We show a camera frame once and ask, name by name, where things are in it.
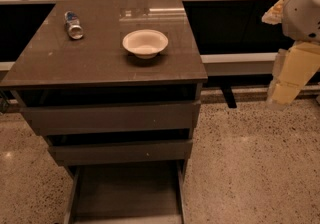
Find redbull can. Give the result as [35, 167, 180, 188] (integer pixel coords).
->
[64, 11, 84, 40]

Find long grey bench rail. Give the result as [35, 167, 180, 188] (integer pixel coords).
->
[201, 52, 276, 76]

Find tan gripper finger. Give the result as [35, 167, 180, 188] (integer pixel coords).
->
[267, 41, 320, 106]
[262, 0, 285, 25]

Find white paper bowl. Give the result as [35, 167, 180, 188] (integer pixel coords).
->
[122, 29, 169, 59]

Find dark drawer cabinet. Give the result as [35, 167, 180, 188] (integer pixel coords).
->
[0, 0, 209, 224]

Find open bottom drawer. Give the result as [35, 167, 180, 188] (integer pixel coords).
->
[63, 161, 186, 224]

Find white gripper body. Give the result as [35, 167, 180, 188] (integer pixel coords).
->
[282, 0, 320, 42]

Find top drawer front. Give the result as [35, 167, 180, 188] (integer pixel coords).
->
[22, 101, 200, 136]

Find middle drawer front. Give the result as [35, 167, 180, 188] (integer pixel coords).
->
[49, 139, 193, 166]

